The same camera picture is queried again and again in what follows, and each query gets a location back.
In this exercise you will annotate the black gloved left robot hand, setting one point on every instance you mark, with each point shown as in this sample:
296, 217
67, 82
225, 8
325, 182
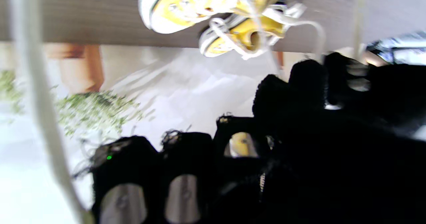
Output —
392, 91

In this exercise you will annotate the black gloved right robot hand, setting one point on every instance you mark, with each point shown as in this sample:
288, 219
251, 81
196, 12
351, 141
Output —
316, 170

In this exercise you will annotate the yellow canvas sneaker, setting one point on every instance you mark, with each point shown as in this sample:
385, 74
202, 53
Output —
246, 34
173, 14

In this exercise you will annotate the printed kitchen backdrop cloth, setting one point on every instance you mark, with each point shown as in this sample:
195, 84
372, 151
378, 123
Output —
183, 91

